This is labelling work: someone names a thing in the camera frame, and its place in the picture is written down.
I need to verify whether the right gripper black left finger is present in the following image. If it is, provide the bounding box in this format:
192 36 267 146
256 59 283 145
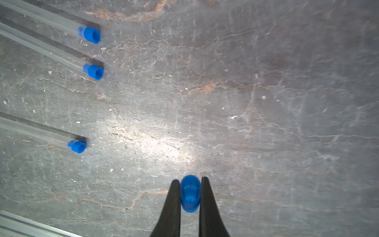
150 179 181 237

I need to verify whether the clear test tube diagonal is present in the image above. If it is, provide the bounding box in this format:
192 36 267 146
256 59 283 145
1 23 92 71

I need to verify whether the clear test tube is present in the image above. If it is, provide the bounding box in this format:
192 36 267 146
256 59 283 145
1 117 75 151
1 0 85 36

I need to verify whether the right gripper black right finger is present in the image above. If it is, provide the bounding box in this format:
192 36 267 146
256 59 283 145
198 177 230 237

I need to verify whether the blue stopper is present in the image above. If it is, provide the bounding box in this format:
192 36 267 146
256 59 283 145
67 140 86 154
78 26 101 44
83 63 104 80
180 175 201 213

